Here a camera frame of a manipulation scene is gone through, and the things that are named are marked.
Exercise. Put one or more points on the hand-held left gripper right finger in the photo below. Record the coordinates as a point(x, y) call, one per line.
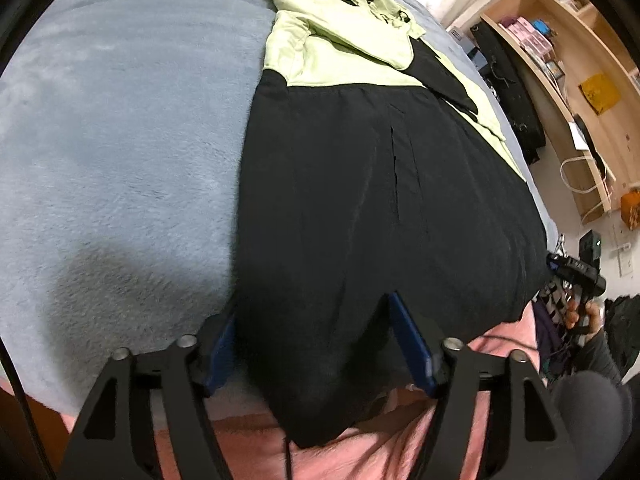
point(410, 340)

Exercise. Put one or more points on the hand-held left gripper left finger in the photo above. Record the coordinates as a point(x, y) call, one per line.
point(222, 355)

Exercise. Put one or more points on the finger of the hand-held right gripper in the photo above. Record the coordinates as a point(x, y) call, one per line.
point(559, 262)

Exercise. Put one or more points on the green and black hooded jacket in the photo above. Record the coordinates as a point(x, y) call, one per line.
point(350, 200)

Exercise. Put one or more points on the person's right forearm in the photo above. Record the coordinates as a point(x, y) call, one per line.
point(595, 400)

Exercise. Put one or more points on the person's right hand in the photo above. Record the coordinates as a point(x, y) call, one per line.
point(594, 316)

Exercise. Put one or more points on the black white patterned cloth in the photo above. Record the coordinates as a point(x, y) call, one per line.
point(550, 292)

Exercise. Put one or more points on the orange box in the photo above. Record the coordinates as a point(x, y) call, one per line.
point(631, 210)

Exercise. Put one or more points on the white paper sheet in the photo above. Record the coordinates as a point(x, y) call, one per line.
point(580, 135)

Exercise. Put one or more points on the pink cloth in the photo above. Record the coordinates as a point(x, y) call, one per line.
point(350, 460)

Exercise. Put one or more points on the yellow paper bag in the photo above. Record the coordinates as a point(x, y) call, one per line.
point(599, 94)

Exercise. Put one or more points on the black bag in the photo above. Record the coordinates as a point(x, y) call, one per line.
point(510, 90)

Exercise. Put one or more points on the bed with blue sheet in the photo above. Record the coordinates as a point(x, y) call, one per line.
point(125, 160)

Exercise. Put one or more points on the wooden shelf unit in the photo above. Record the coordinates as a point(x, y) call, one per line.
point(575, 45)

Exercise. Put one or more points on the stack of pink boxes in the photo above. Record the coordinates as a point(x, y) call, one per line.
point(527, 35)

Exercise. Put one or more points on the small blue box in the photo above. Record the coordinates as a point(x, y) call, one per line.
point(540, 26)

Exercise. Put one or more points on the white wall socket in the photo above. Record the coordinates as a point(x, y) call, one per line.
point(623, 255)

